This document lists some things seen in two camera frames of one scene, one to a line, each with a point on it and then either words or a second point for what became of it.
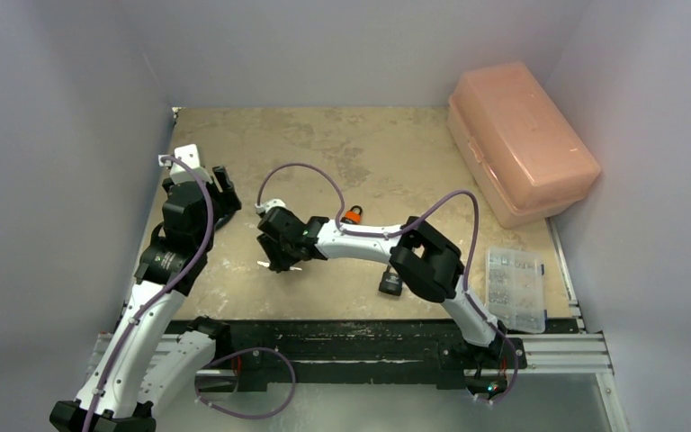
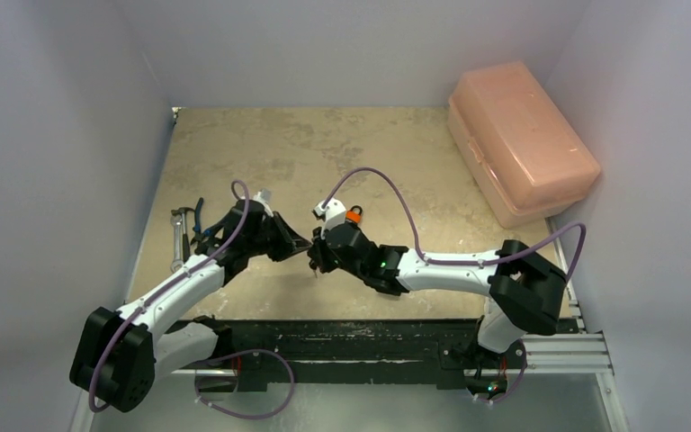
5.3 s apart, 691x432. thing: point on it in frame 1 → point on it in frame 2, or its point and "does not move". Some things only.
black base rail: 270,355 does not move
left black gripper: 226,201 → 291,243
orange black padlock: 351,217 does not move
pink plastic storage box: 526,157 does not move
